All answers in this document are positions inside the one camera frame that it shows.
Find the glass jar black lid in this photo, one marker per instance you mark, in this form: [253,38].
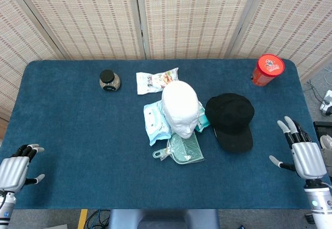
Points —
[109,81]

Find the white power strip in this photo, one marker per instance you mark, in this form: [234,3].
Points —
[327,101]

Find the teal wet wipes pack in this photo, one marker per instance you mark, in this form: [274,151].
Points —
[202,117]

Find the white snack bag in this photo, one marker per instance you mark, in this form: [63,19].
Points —
[149,82]

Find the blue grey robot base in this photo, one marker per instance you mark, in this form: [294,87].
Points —
[163,218]

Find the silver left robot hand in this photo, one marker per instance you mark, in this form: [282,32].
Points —
[13,169]

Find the black baseball cap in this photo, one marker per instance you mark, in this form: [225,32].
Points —
[230,114]

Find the blue table cover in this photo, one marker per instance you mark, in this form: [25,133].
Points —
[77,122]

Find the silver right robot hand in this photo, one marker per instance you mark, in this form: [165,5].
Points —
[308,159]

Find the light blue wet wipes pack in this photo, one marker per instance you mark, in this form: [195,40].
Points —
[153,122]

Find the white shoe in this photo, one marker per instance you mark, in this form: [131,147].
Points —
[326,141]

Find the woven bamboo screen panel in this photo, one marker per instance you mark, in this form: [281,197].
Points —
[298,18]
[192,18]
[15,57]
[90,18]

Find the black floor box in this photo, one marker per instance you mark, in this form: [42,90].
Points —
[320,129]

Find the red cylindrical canister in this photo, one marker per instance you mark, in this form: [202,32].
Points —
[268,69]

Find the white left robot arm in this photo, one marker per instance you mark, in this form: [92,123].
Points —
[6,208]

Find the white mannequin head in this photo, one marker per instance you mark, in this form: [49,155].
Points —
[180,104]

